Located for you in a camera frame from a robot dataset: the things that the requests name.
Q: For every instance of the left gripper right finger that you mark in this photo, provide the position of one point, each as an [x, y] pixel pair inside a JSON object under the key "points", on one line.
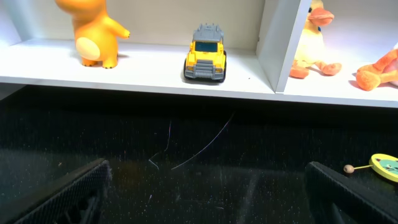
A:
{"points": [[335, 193]]}

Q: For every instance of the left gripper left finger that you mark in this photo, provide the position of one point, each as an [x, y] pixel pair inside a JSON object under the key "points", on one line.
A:
{"points": [[71, 196]]}

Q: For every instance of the yellow wooden rattle drum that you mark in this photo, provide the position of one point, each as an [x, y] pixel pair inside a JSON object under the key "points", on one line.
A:
{"points": [[387, 166]]}

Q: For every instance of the yellow rubber duck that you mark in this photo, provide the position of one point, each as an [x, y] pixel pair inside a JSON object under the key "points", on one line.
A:
{"points": [[93, 34]]}

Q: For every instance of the grey and yellow toy truck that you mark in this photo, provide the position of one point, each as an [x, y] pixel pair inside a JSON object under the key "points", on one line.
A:
{"points": [[205, 59]]}

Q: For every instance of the white plush duck yellow hat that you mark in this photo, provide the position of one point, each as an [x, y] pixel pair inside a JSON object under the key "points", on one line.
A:
{"points": [[373, 73]]}

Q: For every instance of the white shelf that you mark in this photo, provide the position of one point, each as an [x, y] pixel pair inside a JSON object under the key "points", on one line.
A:
{"points": [[149, 71]]}

